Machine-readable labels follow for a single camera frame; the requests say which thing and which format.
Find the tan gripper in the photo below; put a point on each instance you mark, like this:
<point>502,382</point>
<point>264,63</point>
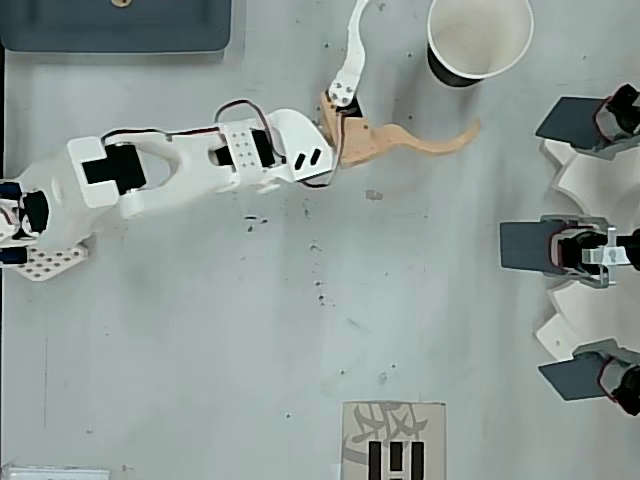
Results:
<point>356,142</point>

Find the black paper cup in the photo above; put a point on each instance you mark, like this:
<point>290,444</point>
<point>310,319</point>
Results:
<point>480,40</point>

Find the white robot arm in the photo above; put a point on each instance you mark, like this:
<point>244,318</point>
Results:
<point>190,160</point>

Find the grey flat paddle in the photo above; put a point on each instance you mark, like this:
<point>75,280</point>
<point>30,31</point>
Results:
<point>570,380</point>
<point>525,247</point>
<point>565,122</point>

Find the grey red motor unit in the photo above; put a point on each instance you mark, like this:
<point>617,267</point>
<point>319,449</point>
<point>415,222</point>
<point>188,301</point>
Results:
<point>575,250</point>
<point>622,385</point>
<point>620,112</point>

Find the blue-grey plastic tray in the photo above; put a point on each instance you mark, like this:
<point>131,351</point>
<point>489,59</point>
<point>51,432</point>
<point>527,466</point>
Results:
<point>100,27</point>

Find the printed cardboard card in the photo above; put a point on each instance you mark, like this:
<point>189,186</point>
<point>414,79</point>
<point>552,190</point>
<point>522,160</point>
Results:
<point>357,450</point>

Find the blue table clamp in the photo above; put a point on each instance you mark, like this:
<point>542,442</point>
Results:
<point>10,190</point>
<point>12,256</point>

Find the white machine pedestal base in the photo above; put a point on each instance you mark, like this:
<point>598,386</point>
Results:
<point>600,190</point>

